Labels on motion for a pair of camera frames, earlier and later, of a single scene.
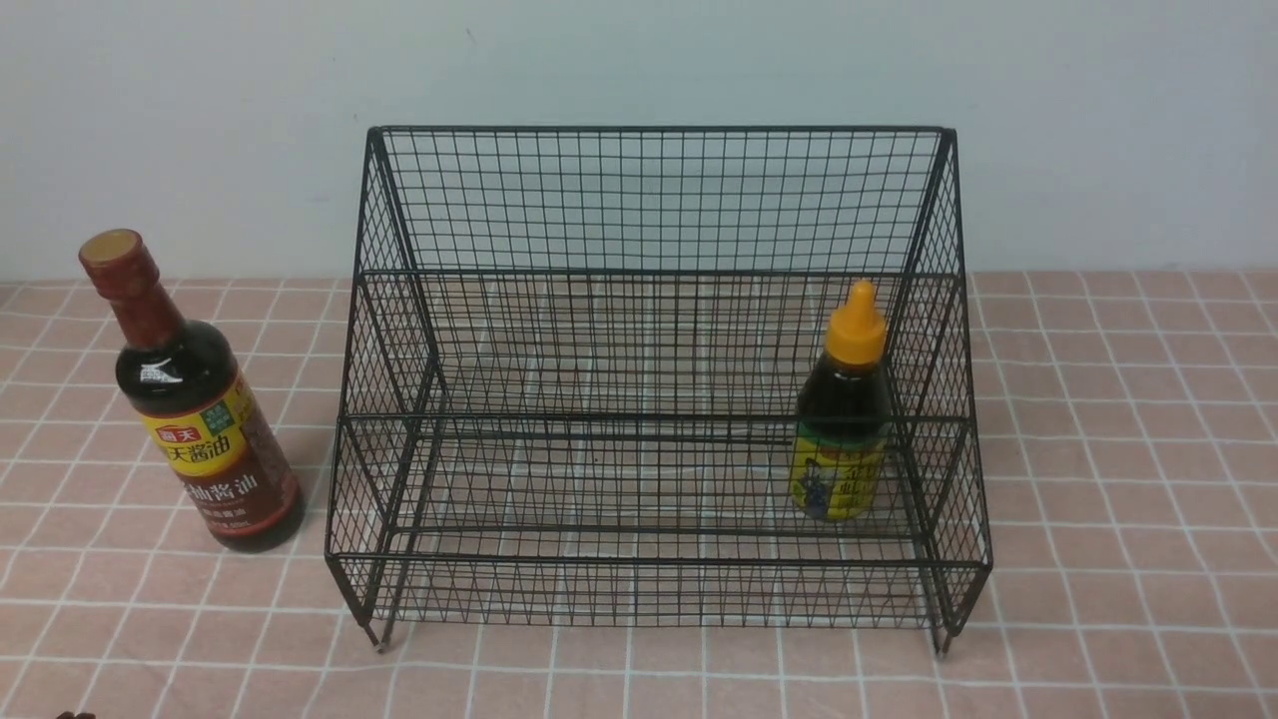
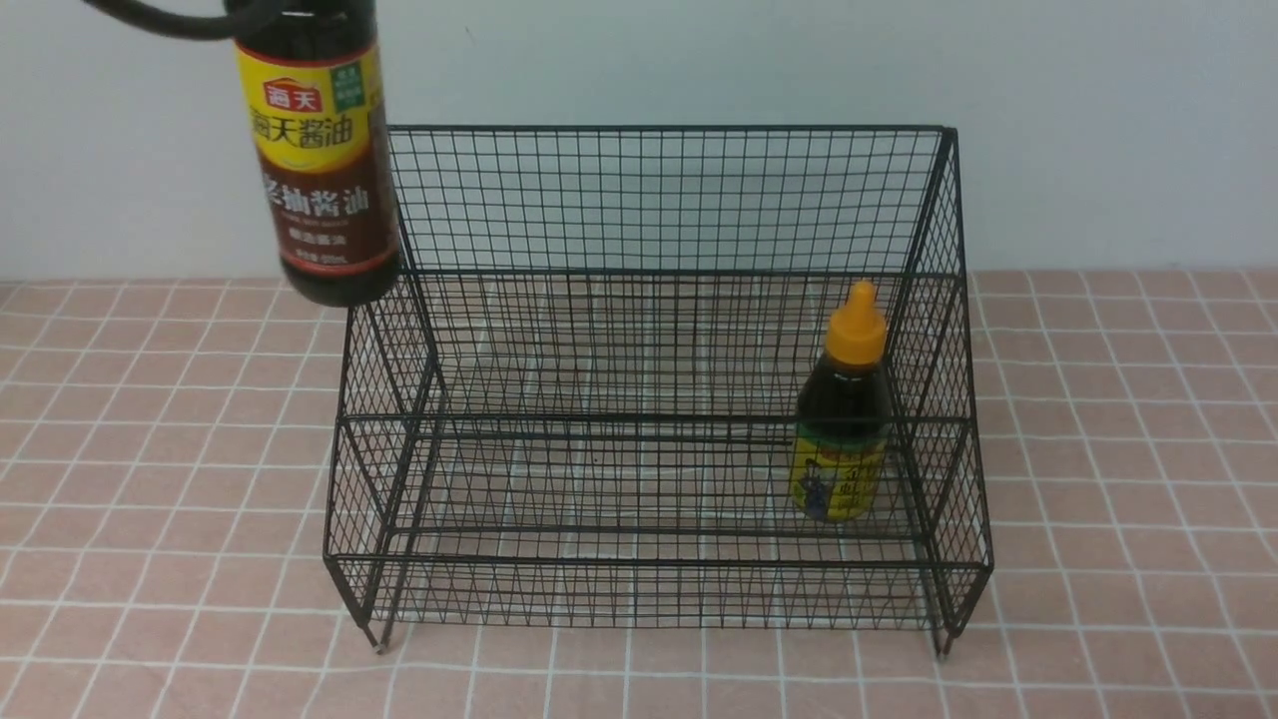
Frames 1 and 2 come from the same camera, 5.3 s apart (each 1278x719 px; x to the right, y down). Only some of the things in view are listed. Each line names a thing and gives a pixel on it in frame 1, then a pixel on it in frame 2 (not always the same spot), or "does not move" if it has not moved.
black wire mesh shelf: [649, 376] does not move
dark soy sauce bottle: [188, 377] to [312, 78]
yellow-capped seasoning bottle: [844, 417] does not move
